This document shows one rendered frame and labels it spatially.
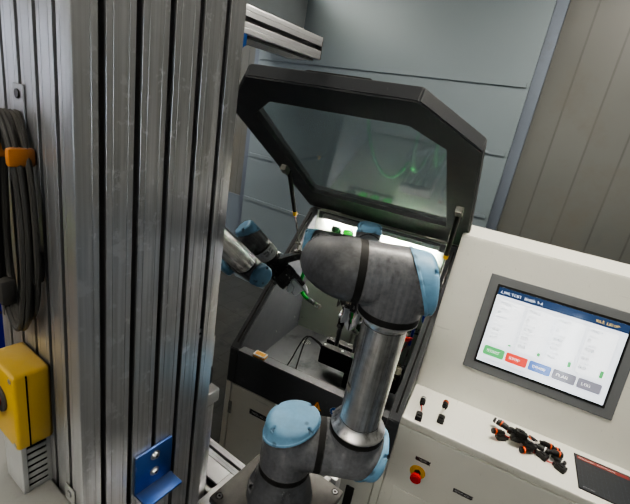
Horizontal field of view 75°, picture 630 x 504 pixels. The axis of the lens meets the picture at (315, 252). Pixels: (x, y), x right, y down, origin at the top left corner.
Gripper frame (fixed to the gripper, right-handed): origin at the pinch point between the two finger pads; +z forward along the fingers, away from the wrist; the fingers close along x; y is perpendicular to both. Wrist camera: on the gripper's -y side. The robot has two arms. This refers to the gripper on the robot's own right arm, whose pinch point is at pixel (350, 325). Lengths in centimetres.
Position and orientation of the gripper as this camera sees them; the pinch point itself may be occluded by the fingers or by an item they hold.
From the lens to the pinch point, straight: 135.5
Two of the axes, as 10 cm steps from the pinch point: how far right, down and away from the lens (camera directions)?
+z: -1.6, 9.3, 3.2
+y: -4.4, 2.3, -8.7
